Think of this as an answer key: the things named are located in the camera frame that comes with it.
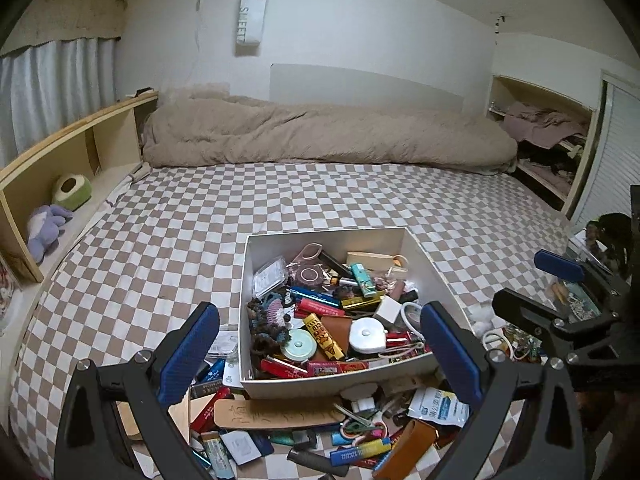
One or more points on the dark clothes pile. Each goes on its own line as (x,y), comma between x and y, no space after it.
(545,152)

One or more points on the beige quilt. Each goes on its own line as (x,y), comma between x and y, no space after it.
(325,135)

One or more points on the blue white mask packet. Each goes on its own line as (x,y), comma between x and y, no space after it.
(440,405)

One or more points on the pink scissors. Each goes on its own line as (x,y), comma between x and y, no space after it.
(300,255)

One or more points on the purple plush toy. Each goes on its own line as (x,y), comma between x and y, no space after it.
(42,230)

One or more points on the wooden bedside shelf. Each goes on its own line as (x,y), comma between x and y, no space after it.
(115,135)

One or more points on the small black device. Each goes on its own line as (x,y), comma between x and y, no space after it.
(145,92)

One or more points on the mint round tape measure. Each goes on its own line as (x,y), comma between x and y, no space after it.
(300,345)

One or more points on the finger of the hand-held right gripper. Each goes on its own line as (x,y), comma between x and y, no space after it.
(525,310)
(557,265)

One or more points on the beige printed curtain valance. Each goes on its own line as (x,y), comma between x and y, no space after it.
(65,17)

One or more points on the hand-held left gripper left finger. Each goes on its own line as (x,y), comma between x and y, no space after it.
(187,355)

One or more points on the teal patterned lighter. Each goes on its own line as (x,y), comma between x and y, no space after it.
(362,280)

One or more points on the dark fuzzy figure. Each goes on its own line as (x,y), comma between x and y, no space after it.
(612,230)

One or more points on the white louvered door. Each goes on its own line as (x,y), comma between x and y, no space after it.
(612,160)

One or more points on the yellow blue lighter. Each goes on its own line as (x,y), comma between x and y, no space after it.
(360,452)

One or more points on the red white scissors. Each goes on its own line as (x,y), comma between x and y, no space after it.
(367,430)

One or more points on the brown leather case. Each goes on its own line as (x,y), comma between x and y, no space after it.
(405,452)

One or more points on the white charger cube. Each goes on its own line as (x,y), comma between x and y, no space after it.
(387,310)

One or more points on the carved wooden board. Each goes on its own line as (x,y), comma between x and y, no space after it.
(280,412)

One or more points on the white cardboard box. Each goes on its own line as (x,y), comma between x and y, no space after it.
(320,385)

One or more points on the green avocado plush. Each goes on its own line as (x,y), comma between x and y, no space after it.
(72,192)

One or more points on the cream built-in closet shelf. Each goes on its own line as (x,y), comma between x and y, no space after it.
(500,95)

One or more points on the yellow red lighter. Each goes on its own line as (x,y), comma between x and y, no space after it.
(322,335)

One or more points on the clear plastic packet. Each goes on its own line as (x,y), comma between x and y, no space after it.
(270,277)
(222,344)

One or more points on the brown leather patch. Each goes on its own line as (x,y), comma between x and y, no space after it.
(337,330)

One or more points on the doll in clear case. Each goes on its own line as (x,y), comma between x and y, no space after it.
(6,285)

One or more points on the person's right hand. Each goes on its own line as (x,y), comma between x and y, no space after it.
(595,410)

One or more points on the white plug charger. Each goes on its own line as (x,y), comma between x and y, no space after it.
(362,403)

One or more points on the white card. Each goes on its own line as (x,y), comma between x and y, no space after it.
(240,447)

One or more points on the dark crocheted yarn piece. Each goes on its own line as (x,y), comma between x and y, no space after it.
(267,320)

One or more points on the gold lighter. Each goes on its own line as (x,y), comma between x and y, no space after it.
(360,303)

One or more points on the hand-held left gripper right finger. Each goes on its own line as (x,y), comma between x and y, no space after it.
(452,355)

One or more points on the pale grey curtain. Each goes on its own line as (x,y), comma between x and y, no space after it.
(50,90)

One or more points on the pink clothes pile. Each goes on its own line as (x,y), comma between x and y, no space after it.
(535,122)

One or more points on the white round tape measure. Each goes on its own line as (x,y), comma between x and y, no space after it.
(367,335)

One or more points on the white hanging paper bag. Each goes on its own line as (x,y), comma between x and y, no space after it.
(250,20)

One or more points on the white cotton ball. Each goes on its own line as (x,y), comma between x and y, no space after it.
(482,317)

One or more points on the checkered bed sheet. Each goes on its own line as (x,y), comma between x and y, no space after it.
(175,220)

